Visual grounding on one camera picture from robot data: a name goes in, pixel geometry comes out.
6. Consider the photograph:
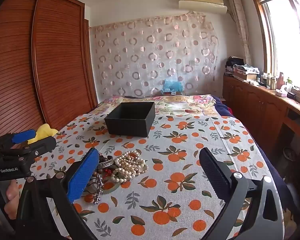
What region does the brown wooden bead bracelet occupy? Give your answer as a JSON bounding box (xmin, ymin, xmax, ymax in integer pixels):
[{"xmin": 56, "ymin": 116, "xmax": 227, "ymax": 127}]
[{"xmin": 98, "ymin": 152, "xmax": 113, "ymax": 163}]

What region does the blue crinkled bag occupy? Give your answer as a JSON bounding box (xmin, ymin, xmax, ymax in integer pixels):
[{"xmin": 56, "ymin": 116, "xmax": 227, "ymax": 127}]
[{"xmin": 162, "ymin": 79, "xmax": 184, "ymax": 93}]

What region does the floral quilt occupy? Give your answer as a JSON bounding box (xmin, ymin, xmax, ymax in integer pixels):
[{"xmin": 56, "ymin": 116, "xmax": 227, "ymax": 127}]
[{"xmin": 90, "ymin": 94, "xmax": 218, "ymax": 121}]

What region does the pink bottle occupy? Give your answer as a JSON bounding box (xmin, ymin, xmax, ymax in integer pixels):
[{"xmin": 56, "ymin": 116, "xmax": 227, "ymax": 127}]
[{"xmin": 277, "ymin": 72, "xmax": 285, "ymax": 90}]

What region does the brown louvred wooden wardrobe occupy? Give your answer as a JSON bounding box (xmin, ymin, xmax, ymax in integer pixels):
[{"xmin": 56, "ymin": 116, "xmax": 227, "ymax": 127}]
[{"xmin": 0, "ymin": 0, "xmax": 99, "ymax": 140}]

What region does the pearl necklace pile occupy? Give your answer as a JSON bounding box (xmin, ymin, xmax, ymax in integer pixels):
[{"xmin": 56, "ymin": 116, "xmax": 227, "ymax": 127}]
[{"xmin": 111, "ymin": 151, "xmax": 149, "ymax": 184}]

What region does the silver engraved bangle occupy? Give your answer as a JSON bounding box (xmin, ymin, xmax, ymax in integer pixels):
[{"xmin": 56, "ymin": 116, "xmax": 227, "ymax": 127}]
[{"xmin": 98, "ymin": 156, "xmax": 115, "ymax": 168}]

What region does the cluster of small bottles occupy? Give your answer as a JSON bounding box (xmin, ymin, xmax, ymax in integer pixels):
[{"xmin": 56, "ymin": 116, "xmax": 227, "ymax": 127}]
[{"xmin": 262, "ymin": 72, "xmax": 277, "ymax": 90}]

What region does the cream wall air conditioner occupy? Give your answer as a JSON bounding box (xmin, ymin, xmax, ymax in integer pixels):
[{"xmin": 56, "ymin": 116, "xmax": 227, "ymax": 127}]
[{"xmin": 178, "ymin": 0, "xmax": 228, "ymax": 14}]

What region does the long wooden cabinet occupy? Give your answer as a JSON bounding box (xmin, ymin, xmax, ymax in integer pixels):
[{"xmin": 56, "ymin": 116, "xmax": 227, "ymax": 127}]
[{"xmin": 222, "ymin": 76, "xmax": 300, "ymax": 160}]

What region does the yellow cloth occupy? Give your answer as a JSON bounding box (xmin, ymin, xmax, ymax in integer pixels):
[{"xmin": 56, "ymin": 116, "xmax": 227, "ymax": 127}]
[{"xmin": 27, "ymin": 124, "xmax": 58, "ymax": 145}]

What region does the silver bracelet jewelry pile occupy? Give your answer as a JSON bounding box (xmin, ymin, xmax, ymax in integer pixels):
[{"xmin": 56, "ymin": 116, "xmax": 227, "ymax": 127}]
[{"xmin": 92, "ymin": 174, "xmax": 104, "ymax": 205}]

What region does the orange fruit print bedsheet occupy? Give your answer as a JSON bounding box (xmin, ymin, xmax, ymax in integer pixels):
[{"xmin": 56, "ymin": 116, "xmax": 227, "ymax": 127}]
[{"xmin": 15, "ymin": 115, "xmax": 285, "ymax": 240}]

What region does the pile of dark clothes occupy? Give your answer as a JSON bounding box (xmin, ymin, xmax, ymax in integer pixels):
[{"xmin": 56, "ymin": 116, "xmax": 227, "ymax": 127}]
[{"xmin": 225, "ymin": 56, "xmax": 246, "ymax": 76}]

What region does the sheer circle-patterned wall curtain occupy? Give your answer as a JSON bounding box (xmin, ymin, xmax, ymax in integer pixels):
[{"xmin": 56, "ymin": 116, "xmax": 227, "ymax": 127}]
[{"xmin": 89, "ymin": 12, "xmax": 219, "ymax": 98}]

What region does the green jade bangle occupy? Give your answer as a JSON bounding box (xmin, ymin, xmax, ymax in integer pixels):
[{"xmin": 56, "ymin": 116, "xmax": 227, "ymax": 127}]
[{"xmin": 102, "ymin": 177, "xmax": 124, "ymax": 194}]

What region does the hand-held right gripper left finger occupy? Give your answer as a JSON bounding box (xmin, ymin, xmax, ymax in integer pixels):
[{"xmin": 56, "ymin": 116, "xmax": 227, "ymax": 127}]
[{"xmin": 15, "ymin": 147, "xmax": 100, "ymax": 240}]

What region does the person's left hand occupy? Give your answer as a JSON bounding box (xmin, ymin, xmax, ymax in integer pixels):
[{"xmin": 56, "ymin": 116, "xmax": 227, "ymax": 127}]
[{"xmin": 0, "ymin": 180, "xmax": 20, "ymax": 217}]

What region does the wooden framed window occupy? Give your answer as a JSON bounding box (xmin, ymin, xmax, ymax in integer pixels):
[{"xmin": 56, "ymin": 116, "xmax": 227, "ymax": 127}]
[{"xmin": 250, "ymin": 0, "xmax": 300, "ymax": 90}]

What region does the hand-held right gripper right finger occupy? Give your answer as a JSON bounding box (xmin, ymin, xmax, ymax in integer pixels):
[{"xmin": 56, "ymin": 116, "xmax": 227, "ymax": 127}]
[{"xmin": 199, "ymin": 147, "xmax": 284, "ymax": 240}]

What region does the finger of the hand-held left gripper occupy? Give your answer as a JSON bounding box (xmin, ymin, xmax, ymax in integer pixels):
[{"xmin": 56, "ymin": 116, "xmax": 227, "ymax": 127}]
[
  {"xmin": 0, "ymin": 129, "xmax": 37, "ymax": 146},
  {"xmin": 14, "ymin": 136, "xmax": 57, "ymax": 160}
]

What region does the patterned window curtain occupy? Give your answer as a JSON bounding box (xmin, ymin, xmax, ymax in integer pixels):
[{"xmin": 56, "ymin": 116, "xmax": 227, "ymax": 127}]
[{"xmin": 227, "ymin": 0, "xmax": 253, "ymax": 66}]

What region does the black cardboard box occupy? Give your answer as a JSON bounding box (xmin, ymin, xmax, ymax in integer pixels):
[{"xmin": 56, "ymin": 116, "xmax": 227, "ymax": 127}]
[{"xmin": 104, "ymin": 102, "xmax": 155, "ymax": 137}]

